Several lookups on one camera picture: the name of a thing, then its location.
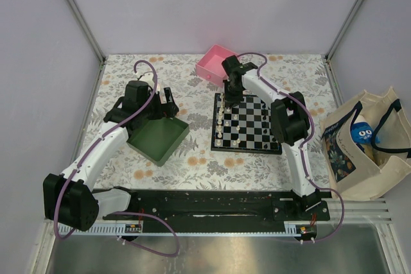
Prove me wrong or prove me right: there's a green plastic tray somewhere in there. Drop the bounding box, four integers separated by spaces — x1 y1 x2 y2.
127 118 189 167

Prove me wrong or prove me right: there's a pink plastic box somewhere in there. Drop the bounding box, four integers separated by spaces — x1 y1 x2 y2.
195 44 236 88

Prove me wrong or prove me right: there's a black white chess board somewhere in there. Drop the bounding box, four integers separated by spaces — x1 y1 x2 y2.
211 93 282 155

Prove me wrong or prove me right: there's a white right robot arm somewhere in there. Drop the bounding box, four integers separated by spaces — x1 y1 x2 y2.
222 55 320 220

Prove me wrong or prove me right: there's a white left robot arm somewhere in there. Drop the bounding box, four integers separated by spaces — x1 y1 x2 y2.
43 73 178 231

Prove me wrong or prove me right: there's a floral patterned table mat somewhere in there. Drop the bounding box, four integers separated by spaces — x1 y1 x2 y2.
82 54 336 191

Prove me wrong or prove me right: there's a blue cartoon face package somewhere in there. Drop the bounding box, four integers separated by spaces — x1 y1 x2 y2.
350 121 374 144

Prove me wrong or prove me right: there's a cream canvas tote bag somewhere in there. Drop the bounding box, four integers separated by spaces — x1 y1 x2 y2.
320 88 410 201

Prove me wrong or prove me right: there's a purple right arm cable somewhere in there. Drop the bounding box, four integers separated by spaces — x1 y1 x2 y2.
237 52 346 244

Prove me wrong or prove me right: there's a white slotted cable duct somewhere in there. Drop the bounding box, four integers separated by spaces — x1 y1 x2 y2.
73 222 143 236

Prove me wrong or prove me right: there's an aluminium rail frame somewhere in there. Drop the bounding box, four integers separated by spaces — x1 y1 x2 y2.
326 198 392 224

